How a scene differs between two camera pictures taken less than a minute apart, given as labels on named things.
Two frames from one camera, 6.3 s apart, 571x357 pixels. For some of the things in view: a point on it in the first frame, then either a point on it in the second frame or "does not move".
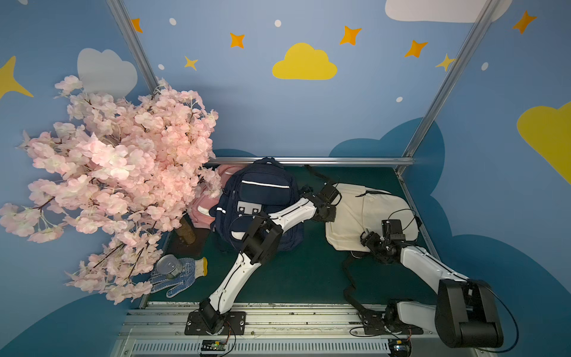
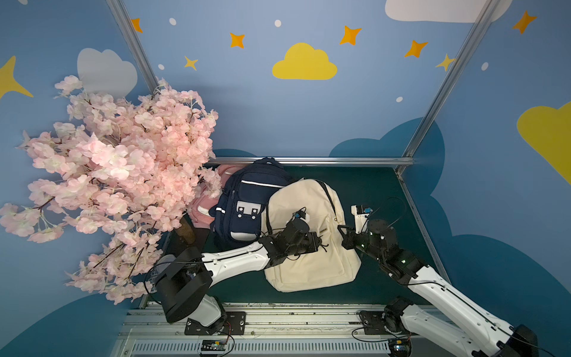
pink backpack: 200,216 does not move
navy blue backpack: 262,185 does not move
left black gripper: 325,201 to 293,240
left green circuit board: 213,345 does not move
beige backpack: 362,209 to 337,263
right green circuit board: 400,347 does not move
